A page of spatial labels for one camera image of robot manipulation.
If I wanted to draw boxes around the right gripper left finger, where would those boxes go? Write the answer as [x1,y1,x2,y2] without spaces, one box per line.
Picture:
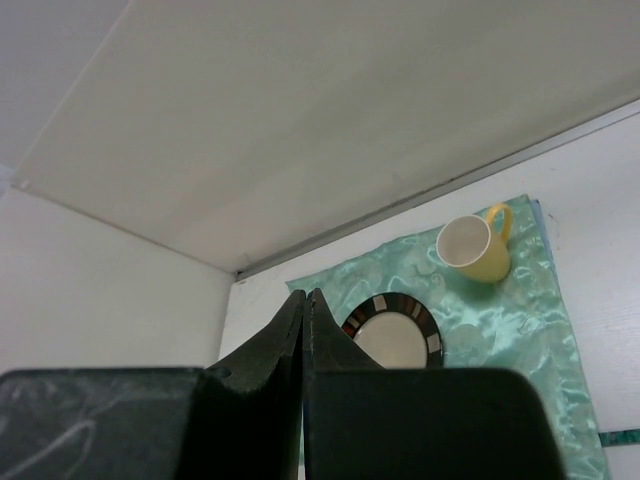
[1,291,305,479]

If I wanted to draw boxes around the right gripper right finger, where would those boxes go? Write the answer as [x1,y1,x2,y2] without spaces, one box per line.
[302,289,566,479]

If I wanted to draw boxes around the dark rimmed beige plate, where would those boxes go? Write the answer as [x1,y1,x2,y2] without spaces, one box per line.
[341,292,444,369]

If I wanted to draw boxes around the green patterned cloth napkin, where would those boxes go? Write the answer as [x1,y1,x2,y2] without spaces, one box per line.
[286,195,610,479]

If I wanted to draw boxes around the yellow ceramic mug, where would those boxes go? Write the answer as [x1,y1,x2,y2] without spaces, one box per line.
[436,203,513,283]

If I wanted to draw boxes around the green handled knife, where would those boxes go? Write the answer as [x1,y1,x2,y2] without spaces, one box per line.
[599,429,640,448]

